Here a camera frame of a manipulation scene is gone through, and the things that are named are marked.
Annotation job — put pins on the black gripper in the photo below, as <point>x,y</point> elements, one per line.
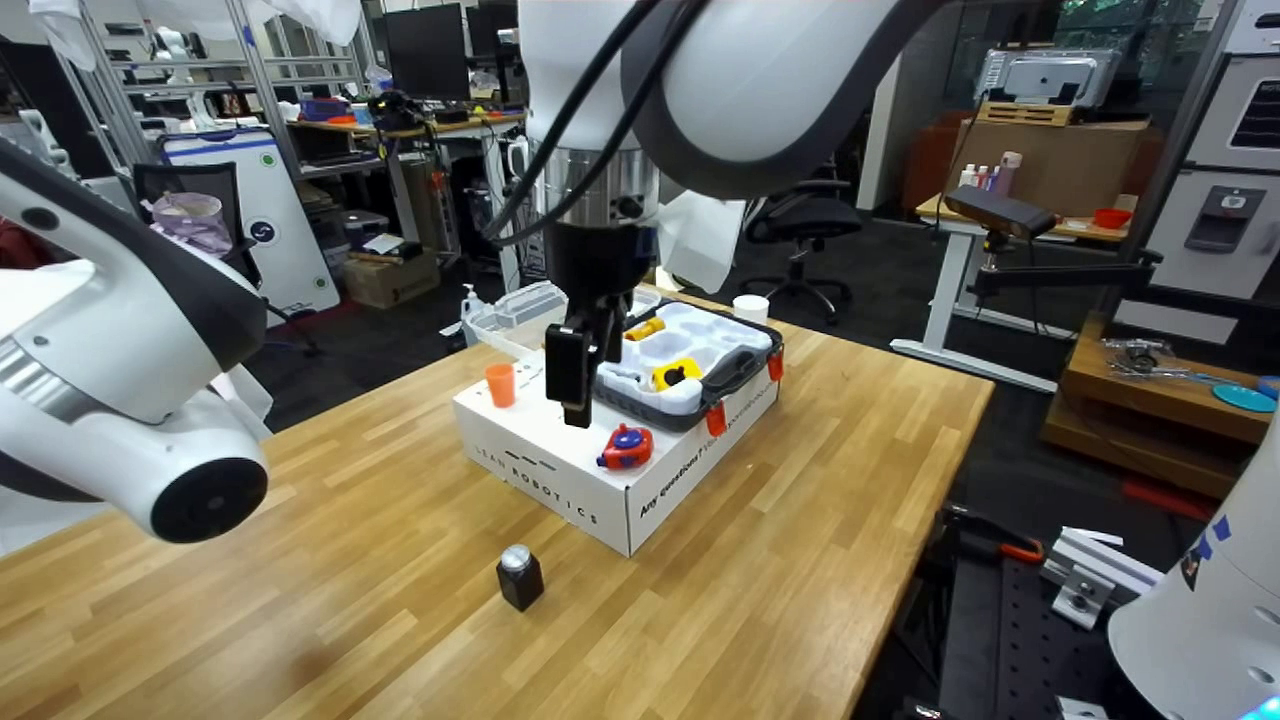
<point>602,264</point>

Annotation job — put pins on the small black block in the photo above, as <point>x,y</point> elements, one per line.
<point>521,583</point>

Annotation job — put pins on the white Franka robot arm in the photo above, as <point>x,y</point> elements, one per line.
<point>773,81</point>

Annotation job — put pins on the white black-jointed robot arm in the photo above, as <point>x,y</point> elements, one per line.
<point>123,332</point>

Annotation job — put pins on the white cardboard box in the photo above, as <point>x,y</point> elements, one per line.
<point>532,445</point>

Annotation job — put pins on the small brown cardboard box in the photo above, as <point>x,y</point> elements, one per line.
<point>391,276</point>

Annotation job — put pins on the large brown cardboard box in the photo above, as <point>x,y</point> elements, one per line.
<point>1080,164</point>

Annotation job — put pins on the yellow orange tool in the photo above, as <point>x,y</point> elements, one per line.
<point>647,328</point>

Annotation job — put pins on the yellow black tool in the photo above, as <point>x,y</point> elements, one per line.
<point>676,372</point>

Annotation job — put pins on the clear plastic lid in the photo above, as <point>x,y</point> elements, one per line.
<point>515,308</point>

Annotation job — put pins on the small orange cup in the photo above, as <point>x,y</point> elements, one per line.
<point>501,384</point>

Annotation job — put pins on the red blue tape measure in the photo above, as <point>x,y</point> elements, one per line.
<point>625,448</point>

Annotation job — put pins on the small white pump bottle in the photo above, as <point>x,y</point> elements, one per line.
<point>470,305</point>

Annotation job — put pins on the grey white organizer case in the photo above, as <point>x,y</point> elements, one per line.
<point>725,341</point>

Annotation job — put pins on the silver board with blue tape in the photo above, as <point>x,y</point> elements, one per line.
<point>703,246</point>

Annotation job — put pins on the white cylinder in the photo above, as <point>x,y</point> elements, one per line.
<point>748,308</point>

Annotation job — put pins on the black office chair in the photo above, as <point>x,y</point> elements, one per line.
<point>803,227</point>

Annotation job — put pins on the white cabinet with round logo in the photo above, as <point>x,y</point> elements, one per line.
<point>285,227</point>

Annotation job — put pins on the black monitor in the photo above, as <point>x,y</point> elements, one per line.
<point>425,53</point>

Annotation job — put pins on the white-legged desk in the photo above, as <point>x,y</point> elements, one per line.
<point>955,284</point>

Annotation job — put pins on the purple cloth bag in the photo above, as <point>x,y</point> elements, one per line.
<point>194,227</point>

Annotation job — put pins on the flat black device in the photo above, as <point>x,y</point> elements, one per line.
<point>1002,213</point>

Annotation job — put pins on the black perforated breadboard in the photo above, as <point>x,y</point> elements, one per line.
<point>1002,641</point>

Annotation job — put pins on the white grey device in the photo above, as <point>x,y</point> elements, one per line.
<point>1044,78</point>

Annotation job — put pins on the red bowl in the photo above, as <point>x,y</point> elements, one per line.
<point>1112,217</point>

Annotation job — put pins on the pile of metal parts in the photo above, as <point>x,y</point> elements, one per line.
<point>1139,359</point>

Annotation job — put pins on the low wooden shelf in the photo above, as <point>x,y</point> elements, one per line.
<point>1147,420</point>

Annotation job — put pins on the white grey appliance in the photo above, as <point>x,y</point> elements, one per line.
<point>1227,200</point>

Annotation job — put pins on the teal disc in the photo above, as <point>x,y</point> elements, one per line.
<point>1244,396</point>

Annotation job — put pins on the aluminium bracket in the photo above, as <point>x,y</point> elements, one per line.
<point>1099,575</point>

